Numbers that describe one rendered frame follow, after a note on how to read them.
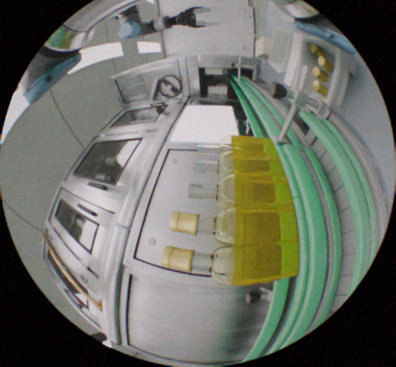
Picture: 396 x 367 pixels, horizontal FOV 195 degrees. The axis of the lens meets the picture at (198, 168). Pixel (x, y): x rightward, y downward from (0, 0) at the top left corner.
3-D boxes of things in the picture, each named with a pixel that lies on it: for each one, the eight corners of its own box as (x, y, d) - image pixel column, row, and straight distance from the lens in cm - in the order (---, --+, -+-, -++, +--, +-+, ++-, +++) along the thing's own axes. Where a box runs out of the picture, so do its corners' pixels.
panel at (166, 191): (232, 109, 87) (185, 108, 88) (233, 105, 85) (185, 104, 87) (247, 284, 38) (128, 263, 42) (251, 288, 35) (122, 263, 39)
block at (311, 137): (320, 140, 38) (302, 135, 33) (335, 111, 36) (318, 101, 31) (326, 150, 36) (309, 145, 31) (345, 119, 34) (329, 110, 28)
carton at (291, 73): (294, 85, 64) (283, 81, 60) (306, 38, 63) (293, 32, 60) (301, 91, 59) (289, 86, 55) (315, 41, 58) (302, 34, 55)
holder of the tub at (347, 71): (304, 111, 55) (289, 107, 50) (320, 48, 55) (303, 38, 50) (330, 141, 44) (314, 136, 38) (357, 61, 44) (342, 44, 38)
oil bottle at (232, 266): (309, 237, 31) (210, 244, 22) (328, 230, 27) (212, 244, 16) (310, 262, 31) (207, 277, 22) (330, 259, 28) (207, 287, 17)
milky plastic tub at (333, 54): (308, 100, 53) (290, 93, 48) (319, 47, 55) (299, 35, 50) (337, 127, 42) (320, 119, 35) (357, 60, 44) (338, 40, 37)
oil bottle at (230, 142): (287, 155, 39) (217, 149, 32) (295, 141, 36) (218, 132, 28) (293, 170, 36) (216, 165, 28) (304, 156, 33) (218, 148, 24)
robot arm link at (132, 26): (112, 22, 58) (129, 20, 67) (120, 43, 56) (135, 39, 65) (130, 12, 54) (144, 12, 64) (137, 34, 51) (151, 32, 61)
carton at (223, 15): (225, 12, 71) (211, 12, 71) (231, 7, 48) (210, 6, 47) (225, 23, 71) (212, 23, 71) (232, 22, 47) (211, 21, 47)
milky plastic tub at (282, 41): (281, 66, 80) (267, 62, 77) (289, 32, 79) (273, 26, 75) (295, 79, 66) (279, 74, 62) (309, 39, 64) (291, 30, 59)
